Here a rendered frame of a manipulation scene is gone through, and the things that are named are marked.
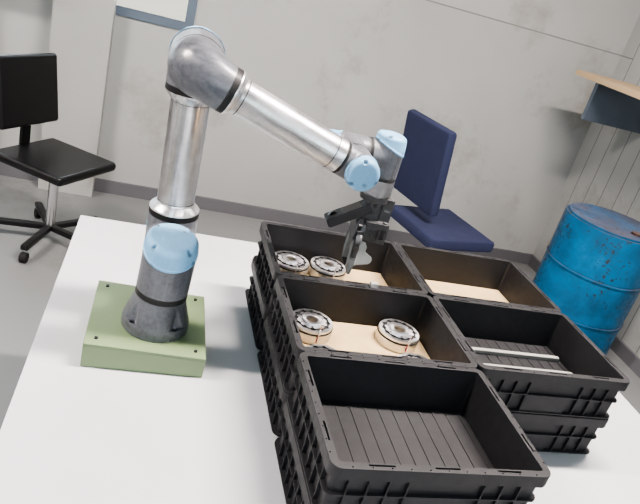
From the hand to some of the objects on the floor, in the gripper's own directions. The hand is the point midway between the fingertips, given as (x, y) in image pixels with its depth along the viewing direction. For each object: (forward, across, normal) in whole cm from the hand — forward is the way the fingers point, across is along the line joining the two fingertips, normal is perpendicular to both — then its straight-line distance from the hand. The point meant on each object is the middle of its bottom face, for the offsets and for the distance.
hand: (344, 263), depth 163 cm
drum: (+93, +145, -176) cm, 246 cm away
